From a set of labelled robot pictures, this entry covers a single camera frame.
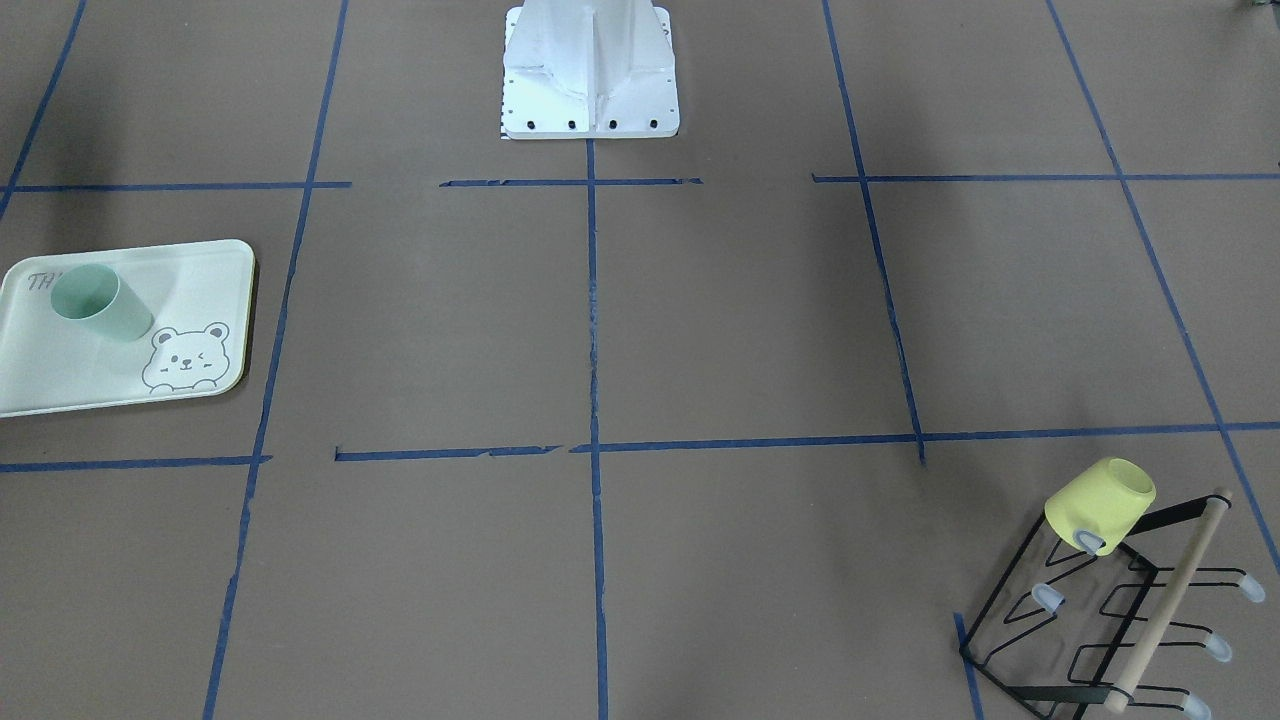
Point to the white pedestal column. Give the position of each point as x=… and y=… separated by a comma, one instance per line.
x=589, y=69

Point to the cream bear tray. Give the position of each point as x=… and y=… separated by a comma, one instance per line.
x=199, y=296

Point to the pale green cup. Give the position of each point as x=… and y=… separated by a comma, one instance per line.
x=97, y=299

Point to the yellow cup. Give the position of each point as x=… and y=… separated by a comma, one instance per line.
x=1096, y=510

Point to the black wire cup rack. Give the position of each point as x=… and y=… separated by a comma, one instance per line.
x=1070, y=634

